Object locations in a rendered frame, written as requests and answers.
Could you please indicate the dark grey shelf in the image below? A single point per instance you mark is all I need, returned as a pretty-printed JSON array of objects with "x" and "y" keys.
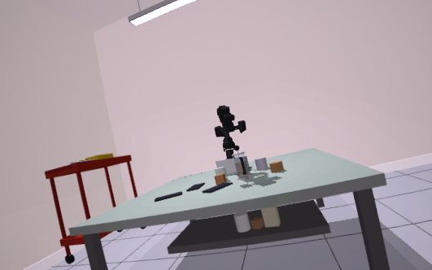
[{"x": 300, "y": 219}]

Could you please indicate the light grey cylinder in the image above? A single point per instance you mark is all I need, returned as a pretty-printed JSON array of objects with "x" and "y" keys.
[{"x": 242, "y": 222}]

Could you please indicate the pale grey cylinder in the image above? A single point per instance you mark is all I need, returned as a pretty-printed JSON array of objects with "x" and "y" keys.
[{"x": 261, "y": 163}]

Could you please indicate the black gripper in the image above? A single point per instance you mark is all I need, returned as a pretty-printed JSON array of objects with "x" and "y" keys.
[{"x": 228, "y": 127}]

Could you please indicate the small brown cube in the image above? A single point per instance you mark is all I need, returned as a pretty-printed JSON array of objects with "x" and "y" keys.
[
  {"x": 257, "y": 223},
  {"x": 276, "y": 167},
  {"x": 220, "y": 179}
]

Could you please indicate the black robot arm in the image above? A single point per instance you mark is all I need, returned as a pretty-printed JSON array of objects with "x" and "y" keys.
[{"x": 226, "y": 117}]

